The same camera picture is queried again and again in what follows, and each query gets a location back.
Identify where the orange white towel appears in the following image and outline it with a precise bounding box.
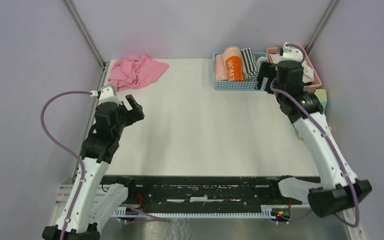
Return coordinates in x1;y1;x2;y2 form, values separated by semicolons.
222;46;245;82

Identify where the teal rabbit pattern towel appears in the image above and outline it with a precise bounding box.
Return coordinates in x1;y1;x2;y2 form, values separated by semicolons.
256;56;270;67

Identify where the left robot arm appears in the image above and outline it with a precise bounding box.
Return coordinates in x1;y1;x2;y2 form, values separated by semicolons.
42;94;145;240

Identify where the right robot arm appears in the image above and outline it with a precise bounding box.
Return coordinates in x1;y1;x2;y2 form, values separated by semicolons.
256;60;373;218

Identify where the rolled striped towel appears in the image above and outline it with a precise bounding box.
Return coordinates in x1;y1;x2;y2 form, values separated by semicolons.
240;47;259;82

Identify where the rolled peach towel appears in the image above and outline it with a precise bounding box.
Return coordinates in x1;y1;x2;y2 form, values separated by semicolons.
214;54;228;81

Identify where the white folded cloth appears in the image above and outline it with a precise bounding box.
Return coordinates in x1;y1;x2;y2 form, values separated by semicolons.
268;53;315;84

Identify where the blue plastic basket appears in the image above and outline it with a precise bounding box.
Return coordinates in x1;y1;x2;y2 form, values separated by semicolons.
212;52;268;91

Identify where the crumpled pink towel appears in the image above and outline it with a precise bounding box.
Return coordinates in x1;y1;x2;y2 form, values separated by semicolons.
108;54;170;92

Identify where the pink plastic basket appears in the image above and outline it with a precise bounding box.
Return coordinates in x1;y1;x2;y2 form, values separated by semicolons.
266;47;322;92

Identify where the light blue yellow towel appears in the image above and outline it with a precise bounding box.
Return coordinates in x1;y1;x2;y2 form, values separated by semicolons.
294;88;332;142

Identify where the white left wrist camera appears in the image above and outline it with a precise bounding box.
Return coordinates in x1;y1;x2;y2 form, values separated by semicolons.
90;84;122;105

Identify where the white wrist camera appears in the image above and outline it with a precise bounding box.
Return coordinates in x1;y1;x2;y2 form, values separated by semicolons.
279;42;306;63
90;84;122;105

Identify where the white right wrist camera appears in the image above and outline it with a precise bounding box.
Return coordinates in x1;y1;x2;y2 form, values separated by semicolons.
279;42;306;63

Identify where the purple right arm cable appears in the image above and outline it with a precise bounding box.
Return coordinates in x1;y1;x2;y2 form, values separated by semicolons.
269;43;360;228

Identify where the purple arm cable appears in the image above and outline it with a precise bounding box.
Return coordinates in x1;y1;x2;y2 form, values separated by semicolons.
40;91;98;240
269;43;360;228

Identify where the aluminium frame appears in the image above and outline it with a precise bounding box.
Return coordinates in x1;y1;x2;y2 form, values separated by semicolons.
44;0;368;240

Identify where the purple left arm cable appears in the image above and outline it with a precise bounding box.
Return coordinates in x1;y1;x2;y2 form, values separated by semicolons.
40;91;98;240

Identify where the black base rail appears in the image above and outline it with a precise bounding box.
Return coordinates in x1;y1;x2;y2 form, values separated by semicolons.
101;175;304;214

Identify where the white cable duct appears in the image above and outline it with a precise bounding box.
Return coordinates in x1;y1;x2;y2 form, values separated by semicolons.
111;206;288;220

